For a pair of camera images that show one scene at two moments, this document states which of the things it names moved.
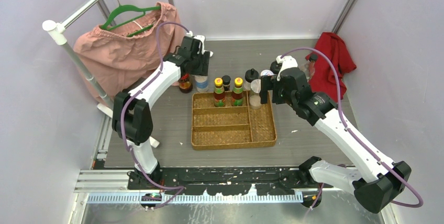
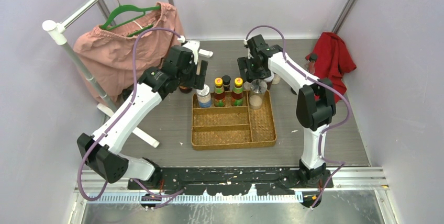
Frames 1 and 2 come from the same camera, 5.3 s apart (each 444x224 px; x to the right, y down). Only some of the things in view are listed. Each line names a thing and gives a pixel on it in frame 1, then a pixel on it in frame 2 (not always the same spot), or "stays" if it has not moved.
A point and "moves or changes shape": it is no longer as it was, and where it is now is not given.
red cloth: [324, 80] stays
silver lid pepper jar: [201, 83] moves or changes shape
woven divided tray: [213, 127] stays
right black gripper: [269, 82] to [244, 63]
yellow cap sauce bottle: [237, 94] stays
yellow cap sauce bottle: [219, 94] stays
